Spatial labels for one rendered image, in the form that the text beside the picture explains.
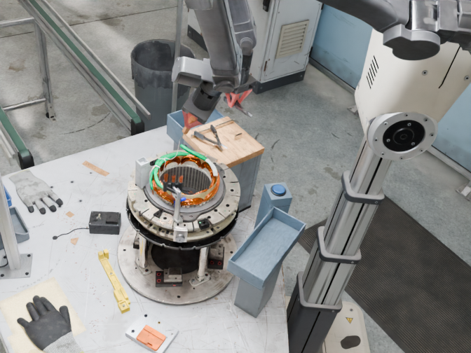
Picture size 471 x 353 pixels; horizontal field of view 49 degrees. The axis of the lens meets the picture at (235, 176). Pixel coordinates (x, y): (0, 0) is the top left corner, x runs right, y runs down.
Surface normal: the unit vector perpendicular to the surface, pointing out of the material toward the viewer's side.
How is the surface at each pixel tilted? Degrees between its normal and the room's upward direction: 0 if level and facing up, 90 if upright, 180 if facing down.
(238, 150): 0
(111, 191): 0
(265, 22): 90
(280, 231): 0
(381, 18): 118
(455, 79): 90
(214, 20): 125
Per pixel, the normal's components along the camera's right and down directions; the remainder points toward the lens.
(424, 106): -0.06, 0.88
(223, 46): -0.04, 0.98
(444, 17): 0.10, -0.20
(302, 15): 0.59, 0.59
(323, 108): 0.13, -0.73
